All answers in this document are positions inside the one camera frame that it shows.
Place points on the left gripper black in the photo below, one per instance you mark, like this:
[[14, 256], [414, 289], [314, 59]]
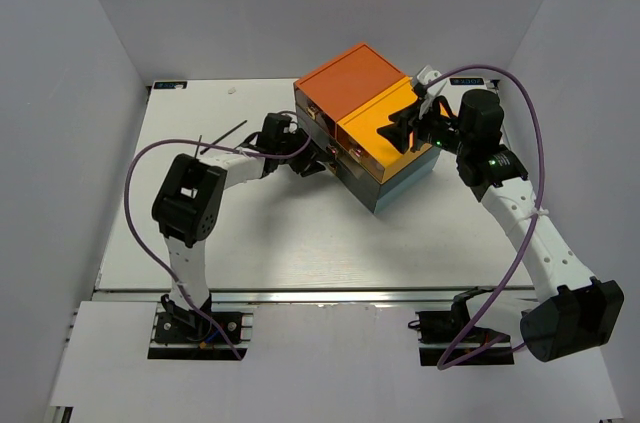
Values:
[[310, 155]]

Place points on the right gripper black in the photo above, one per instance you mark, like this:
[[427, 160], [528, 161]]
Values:
[[398, 133]]

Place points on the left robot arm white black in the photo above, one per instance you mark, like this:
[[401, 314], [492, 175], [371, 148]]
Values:
[[187, 205]]

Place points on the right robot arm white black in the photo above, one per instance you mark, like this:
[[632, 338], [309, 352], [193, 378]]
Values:
[[575, 310]]

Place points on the thin black makeup brush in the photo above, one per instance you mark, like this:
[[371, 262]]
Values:
[[226, 134]]

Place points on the yellow drawer box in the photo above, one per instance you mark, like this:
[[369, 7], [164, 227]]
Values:
[[357, 132]]

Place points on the dark grey drawer box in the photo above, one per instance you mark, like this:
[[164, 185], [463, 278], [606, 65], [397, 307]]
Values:
[[354, 177]]

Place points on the teal drawer box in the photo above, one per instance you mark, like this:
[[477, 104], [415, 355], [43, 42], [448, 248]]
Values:
[[407, 177]]

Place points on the blue label sticker right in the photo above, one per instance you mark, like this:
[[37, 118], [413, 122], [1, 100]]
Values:
[[467, 81]]

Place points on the blue label sticker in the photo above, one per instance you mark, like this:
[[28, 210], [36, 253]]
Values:
[[169, 85], [467, 81]]

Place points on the dark orange drawer box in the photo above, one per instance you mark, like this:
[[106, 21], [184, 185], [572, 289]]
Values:
[[343, 84]]

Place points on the long thin black stick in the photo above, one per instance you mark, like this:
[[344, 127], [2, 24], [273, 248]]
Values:
[[199, 145]]

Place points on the blue label sticker left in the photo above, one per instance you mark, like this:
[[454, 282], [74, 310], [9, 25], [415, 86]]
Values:
[[169, 85]]

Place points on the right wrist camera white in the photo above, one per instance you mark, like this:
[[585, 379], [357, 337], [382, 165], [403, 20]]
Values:
[[425, 89]]

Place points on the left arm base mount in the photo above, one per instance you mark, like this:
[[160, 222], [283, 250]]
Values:
[[183, 335]]

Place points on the aluminium rail lower left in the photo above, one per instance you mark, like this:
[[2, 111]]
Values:
[[58, 414]]

